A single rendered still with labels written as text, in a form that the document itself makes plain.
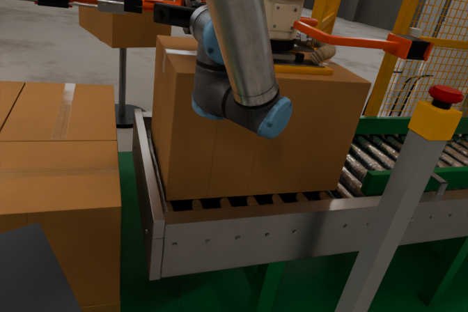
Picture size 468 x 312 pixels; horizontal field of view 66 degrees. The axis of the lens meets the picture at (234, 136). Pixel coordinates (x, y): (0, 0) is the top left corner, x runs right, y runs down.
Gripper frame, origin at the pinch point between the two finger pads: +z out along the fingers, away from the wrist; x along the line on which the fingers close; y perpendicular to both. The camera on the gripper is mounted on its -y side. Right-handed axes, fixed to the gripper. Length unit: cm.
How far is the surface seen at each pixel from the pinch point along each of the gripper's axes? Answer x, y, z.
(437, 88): -4, 46, -49
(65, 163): -53, -33, 5
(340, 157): -40, 53, -19
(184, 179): -44.9, 0.6, -19.0
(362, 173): -54, 75, -8
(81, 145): -53, -29, 17
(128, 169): -108, -9, 84
